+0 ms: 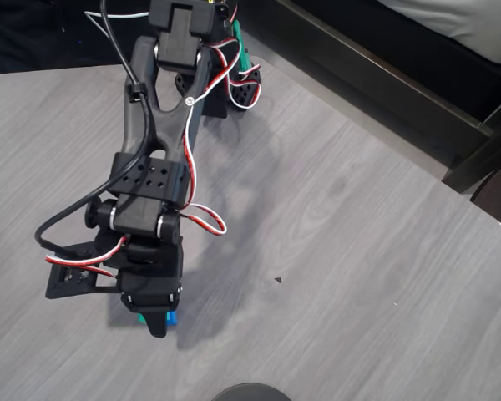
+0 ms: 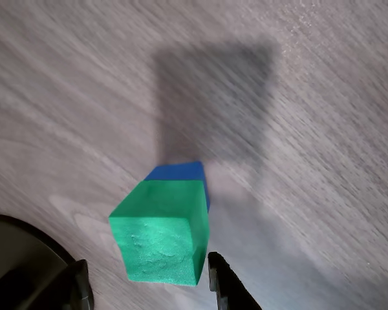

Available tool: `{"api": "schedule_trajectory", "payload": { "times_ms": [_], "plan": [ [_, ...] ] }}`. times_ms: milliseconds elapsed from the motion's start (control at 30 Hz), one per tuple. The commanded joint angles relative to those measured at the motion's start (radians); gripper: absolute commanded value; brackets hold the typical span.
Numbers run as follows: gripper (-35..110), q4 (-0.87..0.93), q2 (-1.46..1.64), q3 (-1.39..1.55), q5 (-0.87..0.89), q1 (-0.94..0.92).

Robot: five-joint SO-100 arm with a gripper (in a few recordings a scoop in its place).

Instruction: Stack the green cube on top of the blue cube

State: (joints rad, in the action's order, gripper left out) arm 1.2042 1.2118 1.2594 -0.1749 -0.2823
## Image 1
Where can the black gripper camera mount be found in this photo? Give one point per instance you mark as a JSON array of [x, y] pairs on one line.
[[67, 288]]

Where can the green plastic clamp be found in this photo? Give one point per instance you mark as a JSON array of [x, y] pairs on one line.
[[241, 46]]

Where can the white bedding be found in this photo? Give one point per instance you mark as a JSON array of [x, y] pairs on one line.
[[463, 21]]

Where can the green cube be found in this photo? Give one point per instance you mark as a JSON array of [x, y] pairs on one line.
[[140, 319]]

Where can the blue cube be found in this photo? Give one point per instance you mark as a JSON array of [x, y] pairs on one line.
[[172, 319]]

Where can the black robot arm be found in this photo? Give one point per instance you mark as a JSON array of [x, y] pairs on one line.
[[150, 125]]

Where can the dark wooden bed frame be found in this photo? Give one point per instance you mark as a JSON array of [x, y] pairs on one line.
[[359, 62]]

